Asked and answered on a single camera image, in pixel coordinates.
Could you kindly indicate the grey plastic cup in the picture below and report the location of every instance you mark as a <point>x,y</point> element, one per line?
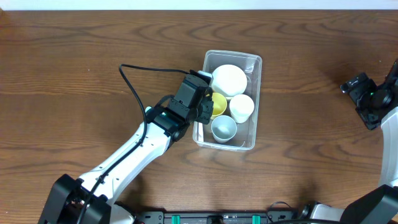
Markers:
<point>223,128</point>

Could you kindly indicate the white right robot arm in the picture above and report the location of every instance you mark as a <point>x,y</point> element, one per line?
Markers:
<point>380,205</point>

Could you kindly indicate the clear plastic container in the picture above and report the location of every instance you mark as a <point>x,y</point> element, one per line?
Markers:
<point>251,65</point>

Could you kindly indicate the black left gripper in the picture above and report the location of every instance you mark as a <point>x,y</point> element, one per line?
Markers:
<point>206,107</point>

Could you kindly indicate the mint green plastic spoon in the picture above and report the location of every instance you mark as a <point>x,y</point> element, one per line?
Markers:
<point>148,108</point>

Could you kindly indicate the yellow plastic cup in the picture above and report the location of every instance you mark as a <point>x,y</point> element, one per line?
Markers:
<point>219,104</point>

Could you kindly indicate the white plastic fork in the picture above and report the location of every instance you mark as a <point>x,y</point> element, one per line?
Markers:
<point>200,132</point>

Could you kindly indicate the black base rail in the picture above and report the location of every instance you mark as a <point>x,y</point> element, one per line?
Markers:
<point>160,217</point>

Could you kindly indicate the white plastic cup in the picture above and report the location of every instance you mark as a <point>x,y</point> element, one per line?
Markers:
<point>241,107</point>

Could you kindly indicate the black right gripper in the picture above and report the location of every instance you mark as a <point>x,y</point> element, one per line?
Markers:
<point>354,86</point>

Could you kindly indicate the white plastic bowl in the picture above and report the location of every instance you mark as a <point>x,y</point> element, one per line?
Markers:
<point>229,80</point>

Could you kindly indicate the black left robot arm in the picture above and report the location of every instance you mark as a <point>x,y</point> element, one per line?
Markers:
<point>92,197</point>

